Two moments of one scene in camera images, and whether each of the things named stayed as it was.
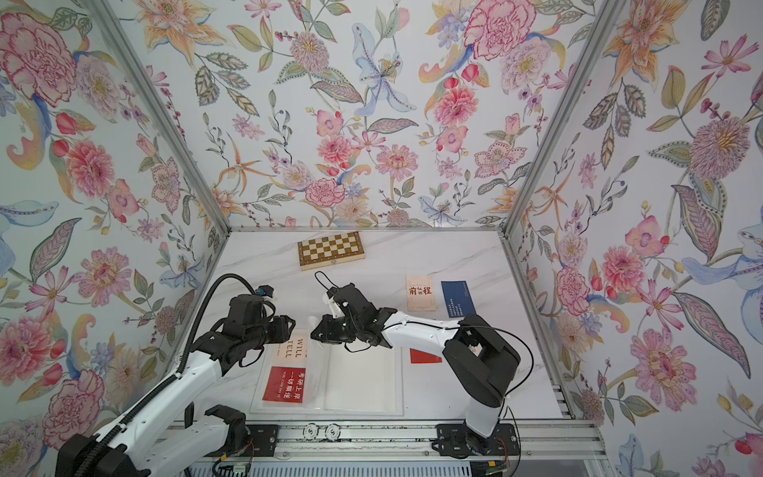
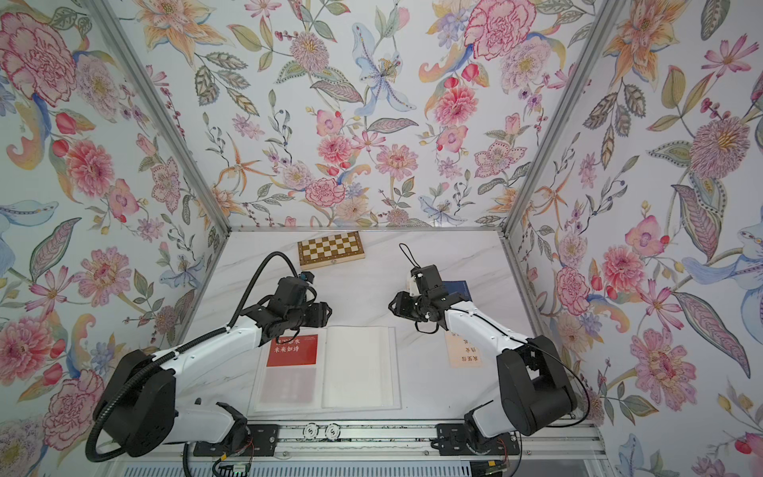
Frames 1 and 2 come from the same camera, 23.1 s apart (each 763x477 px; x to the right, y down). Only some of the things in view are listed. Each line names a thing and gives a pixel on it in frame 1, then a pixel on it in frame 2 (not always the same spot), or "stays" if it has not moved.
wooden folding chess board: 331,249 stays
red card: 419,357 to 297,351
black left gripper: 283,327 to 322,314
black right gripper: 329,326 to 402,309
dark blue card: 458,299 stays
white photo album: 307,375 stays
